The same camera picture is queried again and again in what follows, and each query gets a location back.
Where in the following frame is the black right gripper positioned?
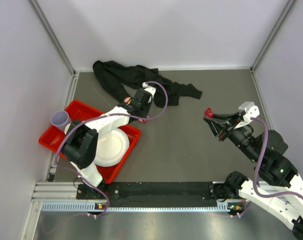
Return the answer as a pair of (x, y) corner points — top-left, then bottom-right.
(203, 110), (261, 162)

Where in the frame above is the red nail polish bottle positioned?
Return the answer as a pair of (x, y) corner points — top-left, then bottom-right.
(204, 107), (214, 118)

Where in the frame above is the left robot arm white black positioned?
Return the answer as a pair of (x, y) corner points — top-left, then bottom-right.
(58, 86), (156, 199)

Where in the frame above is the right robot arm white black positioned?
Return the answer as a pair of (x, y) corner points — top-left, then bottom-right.
(203, 106), (303, 240)

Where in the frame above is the mannequin hand with red nails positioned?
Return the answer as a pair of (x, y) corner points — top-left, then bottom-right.
(123, 96), (148, 124)

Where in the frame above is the black cloth garment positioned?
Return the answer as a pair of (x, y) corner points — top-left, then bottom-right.
(92, 60), (203, 106)

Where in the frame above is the white paper plate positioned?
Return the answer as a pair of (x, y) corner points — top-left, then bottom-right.
(94, 128), (130, 167)

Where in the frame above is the purple plastic cup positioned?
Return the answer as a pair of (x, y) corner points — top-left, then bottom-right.
(50, 110), (72, 132)

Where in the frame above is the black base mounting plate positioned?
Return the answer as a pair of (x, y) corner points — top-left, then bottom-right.
(76, 181), (245, 208)

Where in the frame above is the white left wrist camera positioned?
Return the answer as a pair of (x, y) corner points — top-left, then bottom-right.
(142, 82), (156, 97)

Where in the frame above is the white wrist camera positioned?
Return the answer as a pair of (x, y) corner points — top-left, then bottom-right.
(142, 82), (156, 97)
(234, 101), (260, 129)

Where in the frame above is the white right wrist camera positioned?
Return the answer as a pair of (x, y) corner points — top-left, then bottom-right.
(234, 101), (260, 129)

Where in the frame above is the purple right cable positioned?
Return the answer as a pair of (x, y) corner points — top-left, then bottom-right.
(250, 116), (303, 208)

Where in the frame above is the grey slotted cable duct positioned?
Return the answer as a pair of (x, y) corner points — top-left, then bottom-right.
(41, 201), (245, 214)

